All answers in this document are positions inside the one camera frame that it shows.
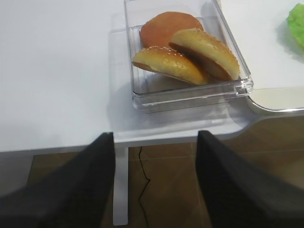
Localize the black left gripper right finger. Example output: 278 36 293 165
195 131 304 228

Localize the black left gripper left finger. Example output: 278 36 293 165
0 133 115 228

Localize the green lettuce leaf on bun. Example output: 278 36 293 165
287 3 304 48

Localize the white table leg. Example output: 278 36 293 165
113 148 129 226

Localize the sesame bun right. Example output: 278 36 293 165
169 28 240 81

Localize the sesame bun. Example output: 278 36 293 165
132 46 209 85
169 28 240 81

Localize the sesame bun front left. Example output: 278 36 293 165
132 46 209 85

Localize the clear plastic bun container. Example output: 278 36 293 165
124 0 254 113

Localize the smooth brown bun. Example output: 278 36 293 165
140 11 203 48

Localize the thin black cable on floor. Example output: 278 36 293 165
138 146 151 228

